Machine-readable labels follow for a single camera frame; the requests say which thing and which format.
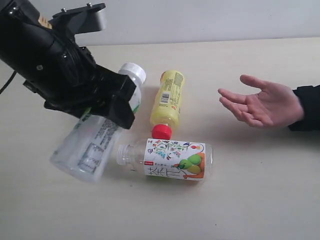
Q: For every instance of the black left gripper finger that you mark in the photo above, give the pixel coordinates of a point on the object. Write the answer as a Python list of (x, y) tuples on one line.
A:
[(113, 106)]

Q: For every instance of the white green-label bottle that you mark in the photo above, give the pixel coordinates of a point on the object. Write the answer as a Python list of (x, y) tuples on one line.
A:
[(84, 153)]

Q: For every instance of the open bare hand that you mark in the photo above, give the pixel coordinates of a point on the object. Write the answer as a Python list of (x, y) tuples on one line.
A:
[(275, 106)]

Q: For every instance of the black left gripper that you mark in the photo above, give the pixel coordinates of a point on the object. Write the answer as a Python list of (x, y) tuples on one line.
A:
[(53, 65)]

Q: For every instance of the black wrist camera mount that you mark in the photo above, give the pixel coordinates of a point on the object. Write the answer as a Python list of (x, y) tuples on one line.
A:
[(87, 19)]

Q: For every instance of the yellow bottle red cap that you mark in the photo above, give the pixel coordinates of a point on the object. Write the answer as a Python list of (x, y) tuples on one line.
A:
[(165, 114)]

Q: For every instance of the black-sleeved forearm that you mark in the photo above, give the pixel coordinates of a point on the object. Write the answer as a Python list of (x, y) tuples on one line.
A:
[(309, 97)]

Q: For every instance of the clear floral-label tea bottle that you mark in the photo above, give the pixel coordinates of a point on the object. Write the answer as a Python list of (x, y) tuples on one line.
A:
[(173, 159)]

